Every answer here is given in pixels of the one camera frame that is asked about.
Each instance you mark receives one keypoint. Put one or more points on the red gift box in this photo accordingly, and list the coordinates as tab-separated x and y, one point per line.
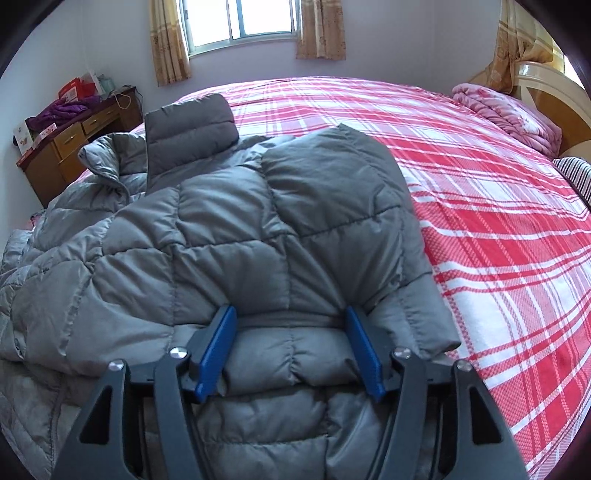
76	87

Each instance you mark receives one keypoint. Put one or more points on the white printed box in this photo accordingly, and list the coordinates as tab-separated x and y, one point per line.
24	137

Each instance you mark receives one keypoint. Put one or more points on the red plaid bed sheet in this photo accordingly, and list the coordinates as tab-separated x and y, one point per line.
485	230

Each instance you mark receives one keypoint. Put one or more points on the striped pillow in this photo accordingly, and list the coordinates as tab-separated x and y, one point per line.
577	175

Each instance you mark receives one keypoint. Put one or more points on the cream wooden headboard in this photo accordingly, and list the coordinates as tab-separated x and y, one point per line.
549	97

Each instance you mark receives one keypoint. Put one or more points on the pink folded quilt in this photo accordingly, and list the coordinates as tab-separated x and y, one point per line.
508	113

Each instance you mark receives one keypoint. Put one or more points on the purple cloth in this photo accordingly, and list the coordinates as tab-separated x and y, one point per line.
60	113

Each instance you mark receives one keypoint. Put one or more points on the yellow patterned curtain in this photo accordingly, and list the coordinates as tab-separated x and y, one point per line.
168	41
321	27
517	50

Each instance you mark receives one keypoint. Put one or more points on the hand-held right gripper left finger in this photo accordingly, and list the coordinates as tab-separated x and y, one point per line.
216	353

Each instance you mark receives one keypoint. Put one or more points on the grey puffer jacket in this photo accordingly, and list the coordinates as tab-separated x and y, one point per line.
240	240

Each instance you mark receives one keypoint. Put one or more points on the wooden desk with drawers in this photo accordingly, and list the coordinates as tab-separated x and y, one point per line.
69	147

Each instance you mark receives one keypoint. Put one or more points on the window with sliding panes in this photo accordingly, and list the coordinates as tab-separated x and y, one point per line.
240	23

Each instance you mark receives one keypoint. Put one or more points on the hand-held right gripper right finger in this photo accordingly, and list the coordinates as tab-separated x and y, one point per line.
365	357

